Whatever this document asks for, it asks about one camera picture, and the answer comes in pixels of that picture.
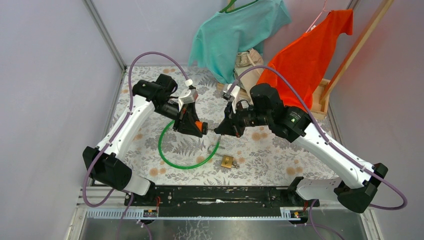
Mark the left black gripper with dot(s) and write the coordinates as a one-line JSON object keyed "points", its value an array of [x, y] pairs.
{"points": [[185, 121]]}

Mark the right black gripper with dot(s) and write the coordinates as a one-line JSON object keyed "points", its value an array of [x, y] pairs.
{"points": [[226, 127]]}

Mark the orange black padlock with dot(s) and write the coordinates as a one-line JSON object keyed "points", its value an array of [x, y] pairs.
{"points": [[202, 126]]}

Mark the brass padlock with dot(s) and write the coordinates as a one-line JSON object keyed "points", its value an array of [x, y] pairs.
{"points": [[226, 160]]}

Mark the small silver keys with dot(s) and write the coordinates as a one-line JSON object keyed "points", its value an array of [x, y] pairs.
{"points": [[235, 165]]}

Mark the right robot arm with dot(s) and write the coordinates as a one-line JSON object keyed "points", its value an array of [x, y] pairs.
{"points": [[357, 180]]}

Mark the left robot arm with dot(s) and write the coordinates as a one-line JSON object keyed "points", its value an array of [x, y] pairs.
{"points": [[105, 161]]}

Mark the floral table cloth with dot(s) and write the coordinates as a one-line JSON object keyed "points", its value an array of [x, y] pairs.
{"points": [[167, 157]]}

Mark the teal t-shirt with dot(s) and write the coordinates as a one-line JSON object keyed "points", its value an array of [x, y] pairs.
{"points": [[220, 38]]}

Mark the orange t-shirt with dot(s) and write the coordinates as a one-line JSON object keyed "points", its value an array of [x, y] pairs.
{"points": [[304, 62]]}

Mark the wooden clothes rack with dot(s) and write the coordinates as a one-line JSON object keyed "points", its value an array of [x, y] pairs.
{"points": [[321, 96]]}

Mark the green hanger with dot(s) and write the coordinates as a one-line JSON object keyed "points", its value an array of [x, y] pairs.
{"points": [[231, 6]]}

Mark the pink hanger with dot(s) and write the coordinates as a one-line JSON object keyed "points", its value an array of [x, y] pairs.
{"points": [[323, 11]]}

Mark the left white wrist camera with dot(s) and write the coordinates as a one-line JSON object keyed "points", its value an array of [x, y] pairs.
{"points": [[188, 96]]}

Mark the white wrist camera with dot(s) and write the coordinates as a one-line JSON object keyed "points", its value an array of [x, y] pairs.
{"points": [[188, 96], [233, 95]]}

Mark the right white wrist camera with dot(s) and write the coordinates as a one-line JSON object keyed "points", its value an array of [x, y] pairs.
{"points": [[233, 95]]}

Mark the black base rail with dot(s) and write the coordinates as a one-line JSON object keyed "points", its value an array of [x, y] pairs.
{"points": [[219, 201]]}

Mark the aluminium frame profile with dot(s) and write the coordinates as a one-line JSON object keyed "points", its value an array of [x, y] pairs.
{"points": [[99, 23]]}

